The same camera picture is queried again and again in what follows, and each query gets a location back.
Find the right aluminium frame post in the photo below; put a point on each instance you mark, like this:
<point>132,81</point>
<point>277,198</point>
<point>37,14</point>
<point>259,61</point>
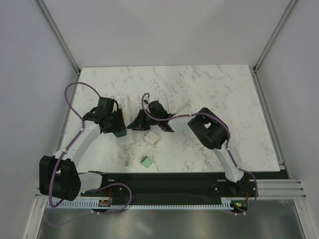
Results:
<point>275,33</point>

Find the aluminium rail profile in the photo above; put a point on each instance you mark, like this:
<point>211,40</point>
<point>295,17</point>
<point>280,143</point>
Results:
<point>271,184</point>

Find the aluminium frame post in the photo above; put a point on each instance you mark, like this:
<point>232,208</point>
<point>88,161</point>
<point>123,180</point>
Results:
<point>275,33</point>
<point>60,39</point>

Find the left aluminium frame post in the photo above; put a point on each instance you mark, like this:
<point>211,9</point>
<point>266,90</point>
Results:
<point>60,39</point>

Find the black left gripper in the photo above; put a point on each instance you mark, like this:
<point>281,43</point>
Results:
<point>120,124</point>

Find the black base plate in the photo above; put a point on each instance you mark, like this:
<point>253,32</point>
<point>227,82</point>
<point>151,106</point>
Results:
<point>172,188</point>

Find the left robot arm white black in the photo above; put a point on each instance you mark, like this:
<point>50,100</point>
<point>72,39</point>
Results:
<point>58,175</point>

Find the long white power strip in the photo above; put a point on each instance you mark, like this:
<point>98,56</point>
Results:
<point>124,104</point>

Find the white cube plug orange logo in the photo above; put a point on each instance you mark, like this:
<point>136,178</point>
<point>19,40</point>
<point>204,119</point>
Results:
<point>151,138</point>

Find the green plug adapter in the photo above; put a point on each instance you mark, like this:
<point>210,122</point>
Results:
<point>146,161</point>

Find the white slotted cable duct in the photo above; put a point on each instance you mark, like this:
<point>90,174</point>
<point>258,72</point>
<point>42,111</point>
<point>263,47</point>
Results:
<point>97,204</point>

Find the dark green cube plug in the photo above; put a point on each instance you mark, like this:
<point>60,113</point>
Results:
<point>121,133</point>

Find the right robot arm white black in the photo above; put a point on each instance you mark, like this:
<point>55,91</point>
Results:
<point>211,131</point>

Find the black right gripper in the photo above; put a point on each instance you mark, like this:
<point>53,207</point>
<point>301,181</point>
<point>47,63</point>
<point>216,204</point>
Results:
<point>139,124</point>

